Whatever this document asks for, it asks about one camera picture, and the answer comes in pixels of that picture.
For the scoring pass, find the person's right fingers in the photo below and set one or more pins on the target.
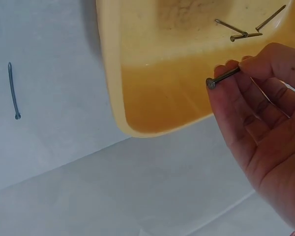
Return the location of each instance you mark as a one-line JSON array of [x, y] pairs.
[[238, 103]]

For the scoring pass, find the person's right hand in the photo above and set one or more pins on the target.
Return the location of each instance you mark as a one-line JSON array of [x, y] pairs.
[[280, 152]]

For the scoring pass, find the yellow plastic tub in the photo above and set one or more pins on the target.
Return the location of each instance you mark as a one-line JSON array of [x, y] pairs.
[[162, 73]]

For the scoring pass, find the steel nail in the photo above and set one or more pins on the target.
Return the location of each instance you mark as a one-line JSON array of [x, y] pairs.
[[247, 36], [271, 17], [12, 91], [232, 27], [223, 77]]

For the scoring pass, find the person's right thumb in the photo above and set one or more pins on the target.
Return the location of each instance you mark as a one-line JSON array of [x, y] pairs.
[[270, 61]]

